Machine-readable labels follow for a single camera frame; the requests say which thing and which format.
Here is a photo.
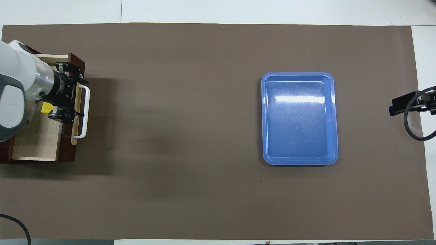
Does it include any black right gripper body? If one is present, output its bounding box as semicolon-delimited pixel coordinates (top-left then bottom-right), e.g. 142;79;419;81
422;89;436;114

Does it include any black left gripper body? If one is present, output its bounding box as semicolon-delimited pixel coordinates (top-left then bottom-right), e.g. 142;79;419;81
43;70;77;108

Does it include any white drawer handle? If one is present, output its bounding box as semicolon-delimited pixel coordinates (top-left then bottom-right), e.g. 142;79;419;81
73;85;91;139

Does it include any dark wooden drawer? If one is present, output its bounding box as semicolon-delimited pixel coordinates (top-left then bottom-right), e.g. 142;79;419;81
7;53;91;164

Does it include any blue plastic tray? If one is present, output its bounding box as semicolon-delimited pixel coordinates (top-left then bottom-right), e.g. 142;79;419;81
261;72;339;166

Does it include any brown table mat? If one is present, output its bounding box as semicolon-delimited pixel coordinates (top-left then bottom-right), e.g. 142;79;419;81
0;23;435;240

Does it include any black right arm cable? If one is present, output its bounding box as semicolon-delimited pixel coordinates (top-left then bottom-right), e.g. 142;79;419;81
404;86;436;142

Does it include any black loose cable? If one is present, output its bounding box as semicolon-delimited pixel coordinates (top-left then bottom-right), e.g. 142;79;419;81
0;214;32;245

